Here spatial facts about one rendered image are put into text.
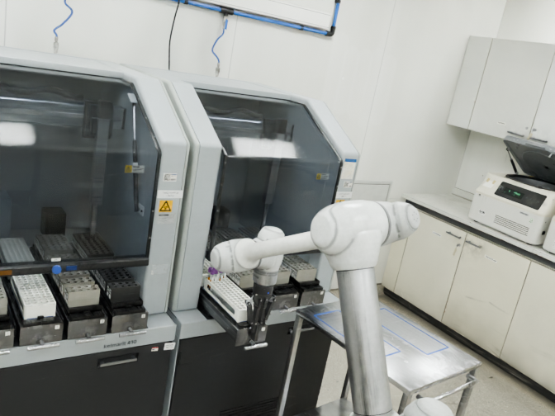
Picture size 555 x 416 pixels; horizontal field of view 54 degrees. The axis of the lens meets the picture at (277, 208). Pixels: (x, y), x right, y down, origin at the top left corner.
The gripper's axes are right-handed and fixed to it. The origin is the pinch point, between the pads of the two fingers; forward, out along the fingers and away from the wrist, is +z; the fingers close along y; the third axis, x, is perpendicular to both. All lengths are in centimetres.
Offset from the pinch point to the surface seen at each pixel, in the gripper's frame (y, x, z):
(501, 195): -231, -59, -35
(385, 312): -64, 5, -2
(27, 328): 75, -23, -1
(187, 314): 14.2, -28.8, 5.9
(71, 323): 61, -23, -1
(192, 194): 17, -31, -44
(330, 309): -39.4, -3.2, -2.0
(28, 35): 58, -141, -90
